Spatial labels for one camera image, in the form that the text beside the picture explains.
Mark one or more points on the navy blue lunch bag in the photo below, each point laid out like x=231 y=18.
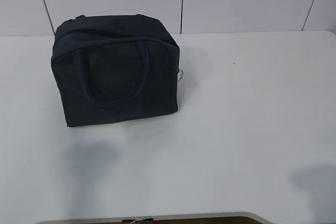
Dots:
x=115 y=68

